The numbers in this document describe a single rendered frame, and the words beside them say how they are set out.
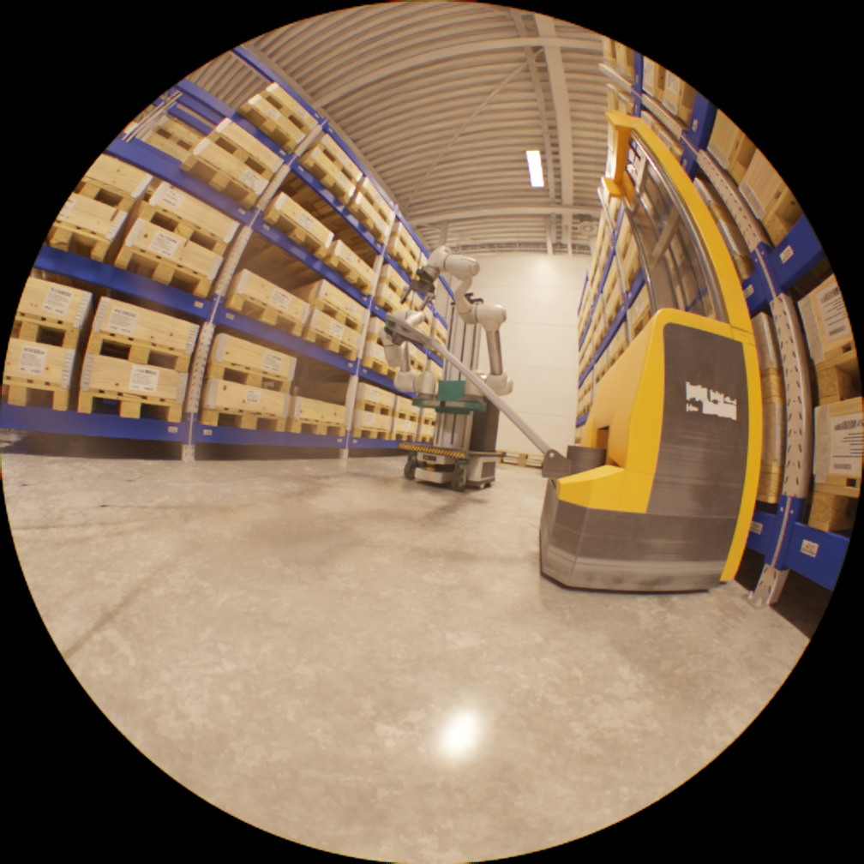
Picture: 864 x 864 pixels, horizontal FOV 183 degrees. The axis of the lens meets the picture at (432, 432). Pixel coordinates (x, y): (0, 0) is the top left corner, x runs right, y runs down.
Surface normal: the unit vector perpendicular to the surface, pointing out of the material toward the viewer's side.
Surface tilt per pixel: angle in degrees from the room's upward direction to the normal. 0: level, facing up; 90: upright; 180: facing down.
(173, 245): 90
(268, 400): 90
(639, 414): 90
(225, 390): 90
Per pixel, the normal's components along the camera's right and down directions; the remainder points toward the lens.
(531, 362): -0.36, -0.06
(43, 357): 0.92, 0.11
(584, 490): -0.91, -0.12
